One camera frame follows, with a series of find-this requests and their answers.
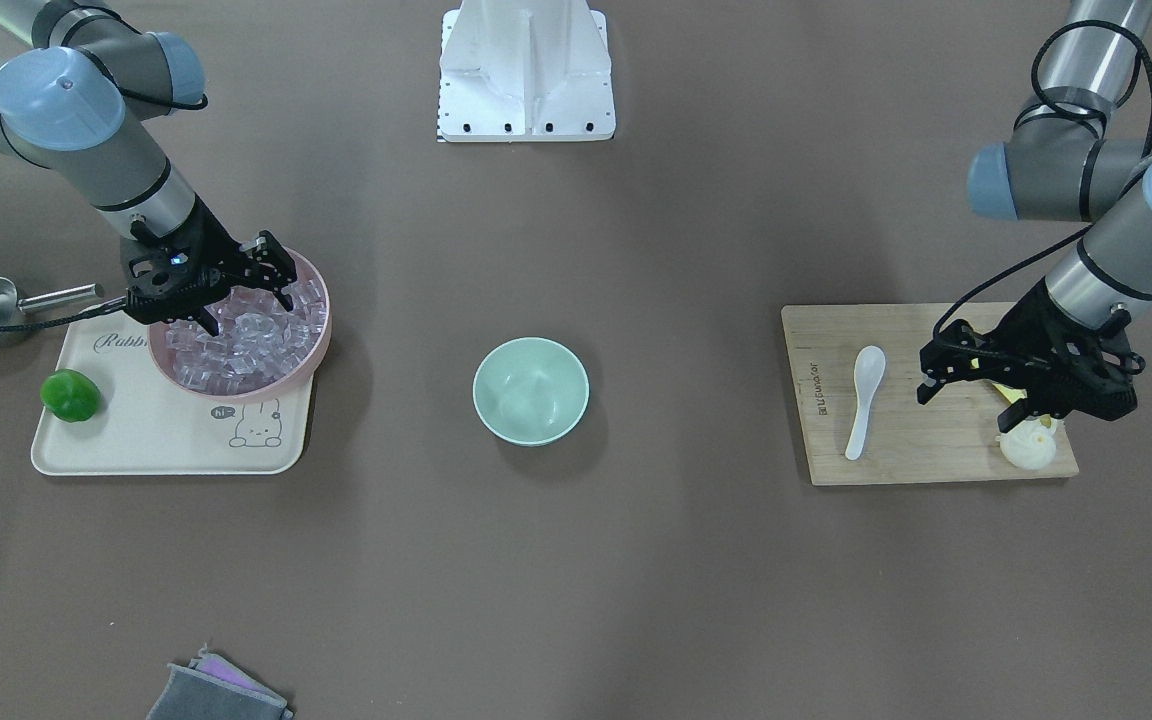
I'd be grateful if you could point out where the wooden cutting board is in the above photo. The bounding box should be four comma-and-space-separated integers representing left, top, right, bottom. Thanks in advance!
781, 302, 1079, 487

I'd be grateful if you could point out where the green ceramic bowl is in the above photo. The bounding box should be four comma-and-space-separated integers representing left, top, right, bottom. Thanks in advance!
472, 338, 591, 447

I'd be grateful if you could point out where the white steamed bun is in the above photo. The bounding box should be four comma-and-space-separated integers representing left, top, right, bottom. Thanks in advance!
996, 416, 1062, 471

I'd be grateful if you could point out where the pink bowl of ice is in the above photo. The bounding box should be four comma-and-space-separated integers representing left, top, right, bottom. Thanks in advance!
146, 251, 332, 402

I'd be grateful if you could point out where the white ceramic spoon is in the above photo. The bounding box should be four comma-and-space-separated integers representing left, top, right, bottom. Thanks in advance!
844, 344, 887, 461

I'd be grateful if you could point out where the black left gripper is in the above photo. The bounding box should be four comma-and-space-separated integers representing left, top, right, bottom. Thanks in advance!
916, 283, 1146, 434

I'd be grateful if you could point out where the yellow plastic knife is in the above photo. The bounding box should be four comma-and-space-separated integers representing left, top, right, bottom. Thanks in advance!
972, 354, 1026, 406

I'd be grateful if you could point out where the grey folded cloth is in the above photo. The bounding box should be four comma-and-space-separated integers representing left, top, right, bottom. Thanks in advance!
146, 647, 294, 719

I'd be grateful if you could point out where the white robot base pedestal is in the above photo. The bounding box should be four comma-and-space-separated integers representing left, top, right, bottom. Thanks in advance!
435, 1, 617, 143

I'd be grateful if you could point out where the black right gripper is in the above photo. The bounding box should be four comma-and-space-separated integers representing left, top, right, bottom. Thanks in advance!
122, 200, 298, 338

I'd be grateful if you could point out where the green lime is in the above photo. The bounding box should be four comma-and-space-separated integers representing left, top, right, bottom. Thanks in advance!
38, 367, 103, 423

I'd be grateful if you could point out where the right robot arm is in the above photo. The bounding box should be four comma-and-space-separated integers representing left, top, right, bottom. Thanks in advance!
0, 1, 297, 334

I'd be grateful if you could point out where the cream rabbit tray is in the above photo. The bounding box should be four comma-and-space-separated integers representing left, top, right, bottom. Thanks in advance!
29, 314, 314, 477

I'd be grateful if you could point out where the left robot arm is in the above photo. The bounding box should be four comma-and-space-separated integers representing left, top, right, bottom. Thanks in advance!
916, 1, 1152, 432

